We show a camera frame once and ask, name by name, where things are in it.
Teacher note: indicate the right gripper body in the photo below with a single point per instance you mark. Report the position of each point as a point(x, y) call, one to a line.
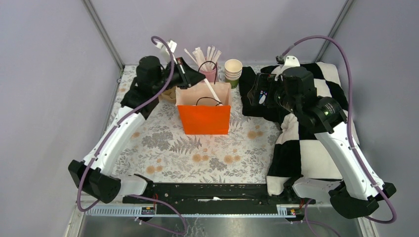
point(269, 82)

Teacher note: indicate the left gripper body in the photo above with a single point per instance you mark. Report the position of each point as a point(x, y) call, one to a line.
point(177, 77)

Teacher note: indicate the single straw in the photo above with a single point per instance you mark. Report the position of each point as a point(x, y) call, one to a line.
point(215, 96)

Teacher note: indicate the orange paper bag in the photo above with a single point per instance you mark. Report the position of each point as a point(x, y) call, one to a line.
point(199, 112)

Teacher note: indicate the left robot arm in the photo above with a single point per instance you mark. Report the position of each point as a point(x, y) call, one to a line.
point(93, 174)

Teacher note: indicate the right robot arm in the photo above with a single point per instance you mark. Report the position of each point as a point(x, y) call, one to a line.
point(360, 190)

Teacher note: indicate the pink straw holder cup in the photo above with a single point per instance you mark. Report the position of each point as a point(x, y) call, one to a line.
point(212, 76)

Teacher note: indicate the brown pulp cup carrier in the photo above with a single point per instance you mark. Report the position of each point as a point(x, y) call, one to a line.
point(168, 96)

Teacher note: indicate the black cloth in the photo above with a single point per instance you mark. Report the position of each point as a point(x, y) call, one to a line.
point(246, 80)

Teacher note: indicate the stack of paper cups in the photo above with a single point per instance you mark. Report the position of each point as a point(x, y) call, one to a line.
point(233, 70)

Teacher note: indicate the floral tablecloth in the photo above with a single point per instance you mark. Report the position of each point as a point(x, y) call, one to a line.
point(161, 151)

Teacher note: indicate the black white checkered pillow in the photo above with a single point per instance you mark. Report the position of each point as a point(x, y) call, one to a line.
point(297, 152)

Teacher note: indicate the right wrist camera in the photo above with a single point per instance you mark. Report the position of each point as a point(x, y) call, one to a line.
point(289, 62)

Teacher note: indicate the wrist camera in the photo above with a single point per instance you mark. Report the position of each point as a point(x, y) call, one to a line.
point(289, 62)
point(165, 52)

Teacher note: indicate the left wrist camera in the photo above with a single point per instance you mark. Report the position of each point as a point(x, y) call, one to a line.
point(165, 52)

